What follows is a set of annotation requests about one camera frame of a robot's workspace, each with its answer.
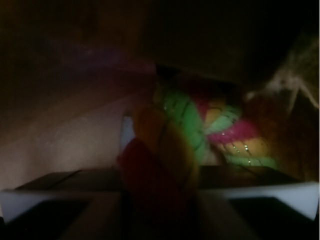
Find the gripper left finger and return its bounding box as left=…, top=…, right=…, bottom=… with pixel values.
left=0, top=169, right=125, bottom=240

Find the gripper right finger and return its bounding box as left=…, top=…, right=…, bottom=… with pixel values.
left=197, top=166, right=320, bottom=240

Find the multicolored twisted rope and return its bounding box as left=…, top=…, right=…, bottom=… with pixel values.
left=117, top=79, right=280, bottom=226

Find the brown paper bag bin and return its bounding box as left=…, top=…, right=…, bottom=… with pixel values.
left=0, top=0, right=320, bottom=189

